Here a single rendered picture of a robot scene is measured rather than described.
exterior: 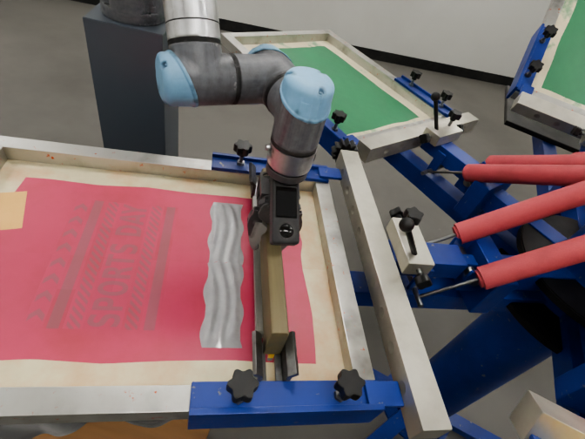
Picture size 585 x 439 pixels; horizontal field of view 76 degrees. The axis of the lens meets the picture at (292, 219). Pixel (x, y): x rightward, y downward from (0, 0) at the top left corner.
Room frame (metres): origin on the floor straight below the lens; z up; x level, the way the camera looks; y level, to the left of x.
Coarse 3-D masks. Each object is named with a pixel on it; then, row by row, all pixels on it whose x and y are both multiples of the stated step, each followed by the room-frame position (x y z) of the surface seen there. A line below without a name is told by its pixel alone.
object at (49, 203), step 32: (32, 192) 0.48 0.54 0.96; (64, 192) 0.51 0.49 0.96; (96, 192) 0.53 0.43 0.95; (128, 192) 0.56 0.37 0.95; (160, 192) 0.59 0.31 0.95; (32, 224) 0.41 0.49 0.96; (64, 224) 0.43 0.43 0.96; (192, 224) 0.53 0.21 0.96; (192, 256) 0.45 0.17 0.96; (288, 256) 0.53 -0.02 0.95
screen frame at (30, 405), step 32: (0, 160) 0.52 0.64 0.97; (32, 160) 0.56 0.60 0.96; (64, 160) 0.58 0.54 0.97; (96, 160) 0.61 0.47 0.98; (128, 160) 0.63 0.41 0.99; (160, 160) 0.66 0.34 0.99; (192, 160) 0.70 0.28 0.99; (320, 192) 0.73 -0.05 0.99; (320, 224) 0.64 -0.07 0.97; (352, 288) 0.47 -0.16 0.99; (352, 320) 0.40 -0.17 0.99; (352, 352) 0.34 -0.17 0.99; (0, 416) 0.09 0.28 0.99; (32, 416) 0.10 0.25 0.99; (64, 416) 0.12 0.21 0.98; (96, 416) 0.13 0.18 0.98; (128, 416) 0.14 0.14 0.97; (160, 416) 0.15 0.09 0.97
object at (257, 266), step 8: (256, 200) 0.63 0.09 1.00; (256, 256) 0.47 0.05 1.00; (256, 264) 0.45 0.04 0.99; (256, 272) 0.43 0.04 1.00; (256, 280) 0.42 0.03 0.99; (256, 288) 0.40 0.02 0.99; (256, 296) 0.38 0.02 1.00; (256, 304) 0.37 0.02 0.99; (256, 312) 0.35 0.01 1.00; (256, 320) 0.34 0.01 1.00; (256, 328) 0.32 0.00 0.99
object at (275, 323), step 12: (264, 168) 0.67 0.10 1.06; (264, 240) 0.48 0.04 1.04; (264, 252) 0.45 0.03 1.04; (276, 252) 0.44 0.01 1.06; (264, 264) 0.43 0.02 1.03; (276, 264) 0.42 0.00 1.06; (264, 276) 0.41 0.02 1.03; (276, 276) 0.39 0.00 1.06; (264, 288) 0.39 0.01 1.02; (276, 288) 0.37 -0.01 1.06; (264, 300) 0.37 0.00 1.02; (276, 300) 0.35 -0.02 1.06; (264, 312) 0.35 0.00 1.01; (276, 312) 0.32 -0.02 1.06; (264, 324) 0.33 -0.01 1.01; (276, 324) 0.30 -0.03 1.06; (264, 336) 0.31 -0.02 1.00; (276, 336) 0.29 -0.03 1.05; (264, 348) 0.29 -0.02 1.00; (276, 348) 0.29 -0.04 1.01
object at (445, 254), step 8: (392, 248) 0.57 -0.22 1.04; (432, 248) 0.61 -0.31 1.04; (440, 248) 0.61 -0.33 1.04; (448, 248) 0.62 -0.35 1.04; (456, 248) 0.63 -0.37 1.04; (432, 256) 0.58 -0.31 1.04; (440, 256) 0.59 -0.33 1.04; (448, 256) 0.60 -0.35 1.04; (456, 256) 0.61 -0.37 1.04; (440, 264) 0.57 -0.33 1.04; (448, 264) 0.58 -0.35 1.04; (456, 264) 0.58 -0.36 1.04; (464, 264) 0.59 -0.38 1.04; (400, 272) 0.54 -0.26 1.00; (440, 272) 0.57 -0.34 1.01; (448, 272) 0.58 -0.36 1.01; (456, 272) 0.58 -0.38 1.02
